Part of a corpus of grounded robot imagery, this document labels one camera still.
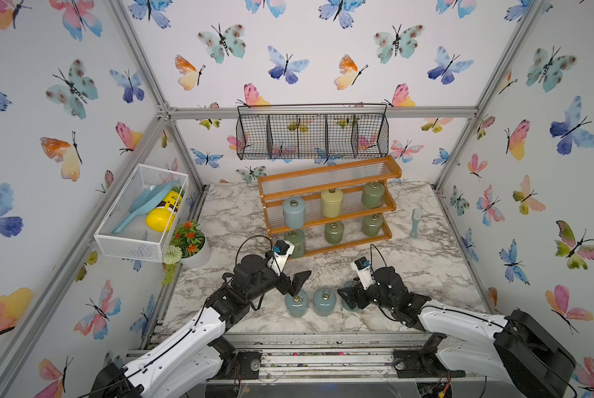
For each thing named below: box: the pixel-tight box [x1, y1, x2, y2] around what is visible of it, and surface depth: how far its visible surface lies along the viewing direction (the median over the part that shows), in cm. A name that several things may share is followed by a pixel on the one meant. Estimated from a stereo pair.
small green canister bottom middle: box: [324, 220, 345, 244], surface depth 97 cm
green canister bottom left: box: [283, 228, 307, 258], surface depth 93 cm
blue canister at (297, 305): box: [284, 289, 310, 318], surface depth 81 cm
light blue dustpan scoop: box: [111, 180, 175, 234], surface depth 70 cm
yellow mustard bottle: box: [146, 189, 183, 233], surface depth 71 cm
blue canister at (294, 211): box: [282, 194, 307, 230], surface depth 85 cm
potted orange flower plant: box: [161, 220, 211, 287], surface depth 87 cm
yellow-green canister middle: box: [320, 188, 344, 219], surface depth 88 cm
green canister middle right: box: [361, 180, 385, 209], surface depth 92 cm
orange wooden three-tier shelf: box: [257, 155, 403, 256], surface depth 92 cm
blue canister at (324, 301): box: [312, 286, 337, 317], surface depth 82 cm
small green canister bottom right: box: [360, 213, 384, 238], surface depth 100 cm
